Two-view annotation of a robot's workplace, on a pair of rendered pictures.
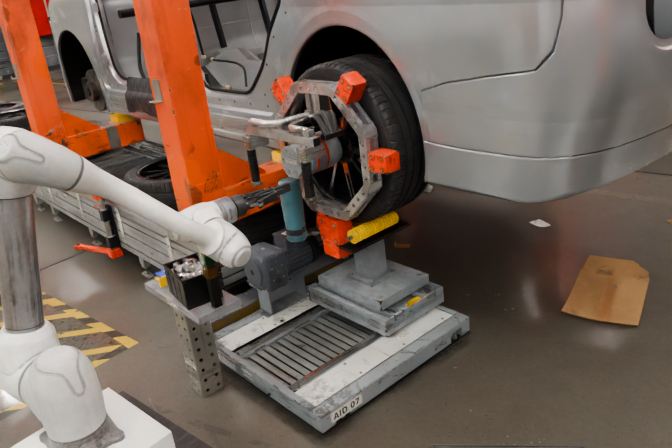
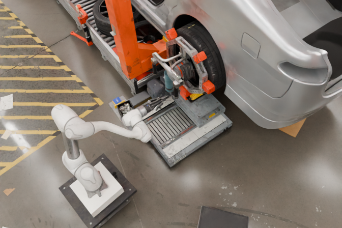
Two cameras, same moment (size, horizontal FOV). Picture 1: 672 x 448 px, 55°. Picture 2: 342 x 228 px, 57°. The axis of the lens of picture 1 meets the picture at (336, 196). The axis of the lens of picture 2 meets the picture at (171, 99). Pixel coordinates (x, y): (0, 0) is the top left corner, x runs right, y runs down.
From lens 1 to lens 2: 1.55 m
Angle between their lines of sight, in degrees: 34
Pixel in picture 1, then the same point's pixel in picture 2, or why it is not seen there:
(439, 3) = (243, 51)
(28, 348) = (76, 164)
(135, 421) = (110, 180)
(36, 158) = (79, 136)
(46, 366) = (84, 177)
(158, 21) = (115, 9)
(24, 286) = (74, 149)
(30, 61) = not seen: outside the picture
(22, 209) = not seen: hidden behind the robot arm
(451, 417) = (215, 168)
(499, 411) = (232, 169)
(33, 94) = not seen: outside the picture
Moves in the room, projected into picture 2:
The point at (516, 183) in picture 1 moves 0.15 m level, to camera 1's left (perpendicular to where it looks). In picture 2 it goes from (256, 119) to (237, 118)
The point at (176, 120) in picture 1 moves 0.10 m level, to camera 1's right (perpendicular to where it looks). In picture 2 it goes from (122, 44) to (133, 45)
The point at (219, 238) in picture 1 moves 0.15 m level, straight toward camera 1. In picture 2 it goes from (140, 136) to (142, 152)
